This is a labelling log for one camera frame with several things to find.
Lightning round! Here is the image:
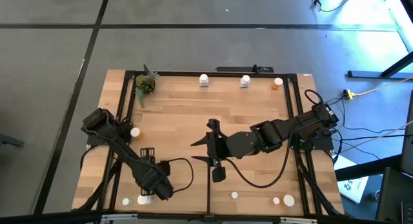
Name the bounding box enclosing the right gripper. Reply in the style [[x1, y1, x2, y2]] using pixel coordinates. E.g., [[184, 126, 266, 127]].
[[190, 118, 228, 183]]

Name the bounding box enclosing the green succulent plant in pot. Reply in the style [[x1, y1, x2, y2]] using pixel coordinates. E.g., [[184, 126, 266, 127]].
[[134, 64, 160, 108]]

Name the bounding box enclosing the black rectangular bar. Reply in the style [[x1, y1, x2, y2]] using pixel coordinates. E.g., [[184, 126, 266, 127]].
[[215, 64, 275, 74]]

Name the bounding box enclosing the grey chair base leg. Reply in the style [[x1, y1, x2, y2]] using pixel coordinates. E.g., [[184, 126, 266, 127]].
[[0, 133, 25, 148]]

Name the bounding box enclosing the white printed paper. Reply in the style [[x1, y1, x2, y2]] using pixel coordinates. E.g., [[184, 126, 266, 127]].
[[334, 154, 369, 205]]

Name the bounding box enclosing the black desk leg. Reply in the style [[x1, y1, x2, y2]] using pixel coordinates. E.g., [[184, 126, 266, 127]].
[[334, 154, 403, 183], [347, 51, 413, 80]]

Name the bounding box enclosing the black computer case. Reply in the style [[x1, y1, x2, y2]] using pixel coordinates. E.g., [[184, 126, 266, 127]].
[[376, 167, 413, 223]]

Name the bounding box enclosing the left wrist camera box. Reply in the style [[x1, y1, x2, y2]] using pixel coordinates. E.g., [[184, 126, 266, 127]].
[[157, 160, 172, 177]]

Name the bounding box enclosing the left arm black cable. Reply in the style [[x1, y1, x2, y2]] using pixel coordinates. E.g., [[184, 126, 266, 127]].
[[161, 157, 195, 194]]

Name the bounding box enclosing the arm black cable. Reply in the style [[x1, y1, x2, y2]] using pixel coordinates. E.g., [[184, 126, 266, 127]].
[[161, 157, 195, 194], [225, 120, 299, 188]]

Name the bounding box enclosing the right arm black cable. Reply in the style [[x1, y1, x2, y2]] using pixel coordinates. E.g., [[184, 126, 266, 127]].
[[225, 120, 299, 188]]

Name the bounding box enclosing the silver aluminium bracket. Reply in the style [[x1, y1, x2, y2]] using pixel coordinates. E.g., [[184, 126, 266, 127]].
[[101, 213, 139, 221], [279, 216, 319, 224]]

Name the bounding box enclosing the black aluminium table frame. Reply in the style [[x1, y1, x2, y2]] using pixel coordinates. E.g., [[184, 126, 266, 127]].
[[72, 70, 345, 224]]

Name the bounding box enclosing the yellow extension cord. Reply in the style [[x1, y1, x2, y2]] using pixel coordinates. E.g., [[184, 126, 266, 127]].
[[342, 77, 413, 101]]

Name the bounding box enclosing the beige floor cable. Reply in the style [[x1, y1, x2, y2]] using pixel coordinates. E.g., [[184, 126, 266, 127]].
[[306, 0, 359, 14]]

